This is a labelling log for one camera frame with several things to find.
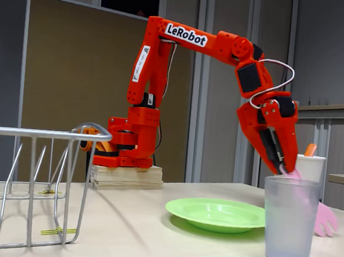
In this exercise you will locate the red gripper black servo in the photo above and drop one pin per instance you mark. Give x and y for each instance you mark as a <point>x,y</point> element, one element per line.
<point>251,118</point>

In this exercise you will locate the orange plastic knife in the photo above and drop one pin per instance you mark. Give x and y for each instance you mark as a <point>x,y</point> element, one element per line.
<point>310,149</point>

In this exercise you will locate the green plastic plate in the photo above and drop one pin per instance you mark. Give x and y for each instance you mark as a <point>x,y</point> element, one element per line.
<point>213,215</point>

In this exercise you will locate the pink plastic fork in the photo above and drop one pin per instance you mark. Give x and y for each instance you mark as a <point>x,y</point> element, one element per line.
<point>327,219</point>

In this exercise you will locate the translucent grey plastic cup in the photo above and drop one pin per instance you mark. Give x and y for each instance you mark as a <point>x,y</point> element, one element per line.
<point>288,239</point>

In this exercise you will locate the red robot arm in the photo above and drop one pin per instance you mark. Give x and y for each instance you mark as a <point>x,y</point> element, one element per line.
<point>152,73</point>

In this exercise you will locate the orange idle robot arm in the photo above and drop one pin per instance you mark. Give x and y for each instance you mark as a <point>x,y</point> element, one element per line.
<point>90,130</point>

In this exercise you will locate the white paper cup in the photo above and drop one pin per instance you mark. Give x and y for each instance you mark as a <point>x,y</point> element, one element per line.
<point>310,169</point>

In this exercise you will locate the leaning grey sheet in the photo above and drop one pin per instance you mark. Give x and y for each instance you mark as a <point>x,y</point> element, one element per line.
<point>284,75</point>

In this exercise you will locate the grey sliding door cabinet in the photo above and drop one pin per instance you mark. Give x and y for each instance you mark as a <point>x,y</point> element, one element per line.
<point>343,142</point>

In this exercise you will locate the wooden base block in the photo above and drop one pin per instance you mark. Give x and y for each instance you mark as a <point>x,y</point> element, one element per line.
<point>126,178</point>

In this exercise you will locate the dark window pane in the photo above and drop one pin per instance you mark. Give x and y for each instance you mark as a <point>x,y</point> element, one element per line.
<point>125,0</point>

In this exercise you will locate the brown pin board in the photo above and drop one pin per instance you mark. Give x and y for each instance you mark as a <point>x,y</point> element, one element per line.
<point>75,67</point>

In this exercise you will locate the short yellow black tape marker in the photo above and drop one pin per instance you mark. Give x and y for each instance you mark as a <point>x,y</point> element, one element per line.
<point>49,191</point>

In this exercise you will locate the long yellow black tape marker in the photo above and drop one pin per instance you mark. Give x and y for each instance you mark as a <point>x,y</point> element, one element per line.
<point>50,231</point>

